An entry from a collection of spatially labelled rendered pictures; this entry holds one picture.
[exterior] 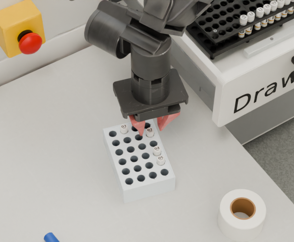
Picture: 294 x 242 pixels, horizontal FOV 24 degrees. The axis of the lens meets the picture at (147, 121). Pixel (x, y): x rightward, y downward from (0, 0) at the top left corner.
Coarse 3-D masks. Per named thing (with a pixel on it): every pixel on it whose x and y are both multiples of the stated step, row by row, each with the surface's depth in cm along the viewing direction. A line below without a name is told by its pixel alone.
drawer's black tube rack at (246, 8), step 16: (224, 0) 117; (240, 0) 117; (256, 0) 117; (208, 16) 115; (224, 16) 115; (288, 16) 119; (192, 32) 117; (208, 32) 113; (256, 32) 117; (208, 48) 114; (224, 48) 115
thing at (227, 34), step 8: (280, 8) 116; (288, 8) 117; (256, 16) 115; (264, 16) 115; (232, 24) 114; (240, 24) 114; (248, 24) 114; (216, 32) 113; (224, 32) 113; (232, 32) 113; (216, 40) 112
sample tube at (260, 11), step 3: (258, 9) 114; (261, 9) 114; (258, 12) 114; (261, 12) 114; (258, 15) 114; (261, 15) 114; (255, 24) 116; (258, 24) 116; (255, 27) 117; (258, 27) 117
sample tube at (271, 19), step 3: (270, 3) 115; (273, 3) 115; (276, 3) 115; (273, 6) 115; (276, 6) 115; (270, 9) 116; (273, 9) 115; (270, 18) 117; (273, 18) 117; (270, 21) 118; (273, 21) 118
